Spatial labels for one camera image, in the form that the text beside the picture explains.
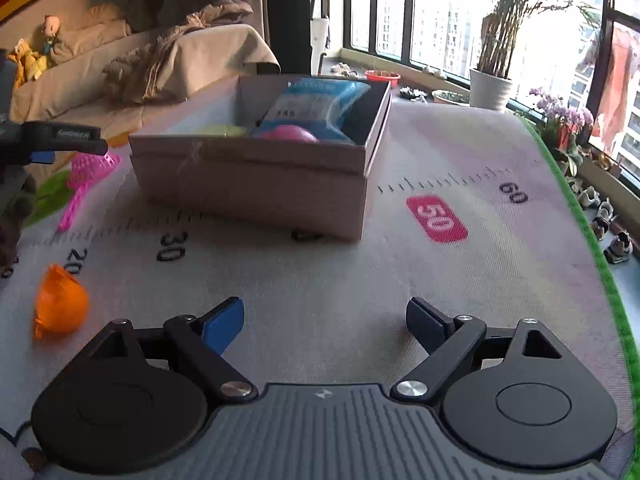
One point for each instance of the pink pig toy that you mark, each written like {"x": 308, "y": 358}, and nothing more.
{"x": 288, "y": 132}

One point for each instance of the pink cardboard box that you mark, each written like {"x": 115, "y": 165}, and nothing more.
{"x": 322, "y": 188}

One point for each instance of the orange plastic toy cup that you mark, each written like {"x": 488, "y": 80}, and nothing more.
{"x": 61, "y": 304}

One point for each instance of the white upright vacuum cleaner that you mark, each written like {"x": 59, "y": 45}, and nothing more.
{"x": 326, "y": 33}

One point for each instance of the pink basin with plants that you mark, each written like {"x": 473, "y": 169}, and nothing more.
{"x": 450, "y": 98}

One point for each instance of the doll plush on sofa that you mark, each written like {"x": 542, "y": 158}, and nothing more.
{"x": 51, "y": 26}

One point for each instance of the brown blanket on sofa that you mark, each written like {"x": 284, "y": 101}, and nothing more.
{"x": 133, "y": 77}

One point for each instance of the red plastic basin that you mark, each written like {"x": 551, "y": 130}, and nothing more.
{"x": 392, "y": 78}

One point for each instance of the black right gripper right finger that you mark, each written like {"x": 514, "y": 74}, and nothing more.
{"x": 450, "y": 344}

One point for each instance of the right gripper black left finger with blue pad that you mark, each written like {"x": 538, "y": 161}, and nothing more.
{"x": 197, "y": 346}

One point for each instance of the blue white wipes pack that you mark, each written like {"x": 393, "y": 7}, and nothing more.
{"x": 317, "y": 105}

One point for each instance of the beige covered sofa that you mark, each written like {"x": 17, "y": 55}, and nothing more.
{"x": 74, "y": 91}

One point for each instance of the printed play mat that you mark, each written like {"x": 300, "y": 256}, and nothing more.
{"x": 468, "y": 212}

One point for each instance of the pink flower plant pot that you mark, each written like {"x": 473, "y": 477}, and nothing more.
{"x": 560, "y": 127}

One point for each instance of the white plant pot bamboo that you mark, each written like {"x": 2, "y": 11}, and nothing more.
{"x": 491, "y": 87}

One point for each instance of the pink plastic toy net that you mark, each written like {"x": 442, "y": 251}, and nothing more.
{"x": 87, "y": 170}

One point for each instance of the yellow sponge block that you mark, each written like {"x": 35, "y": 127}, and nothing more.
{"x": 226, "y": 131}

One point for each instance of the yellow plush toy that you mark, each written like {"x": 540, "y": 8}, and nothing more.
{"x": 30, "y": 64}

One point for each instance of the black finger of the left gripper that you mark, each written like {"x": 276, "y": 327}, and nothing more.
{"x": 24, "y": 143}

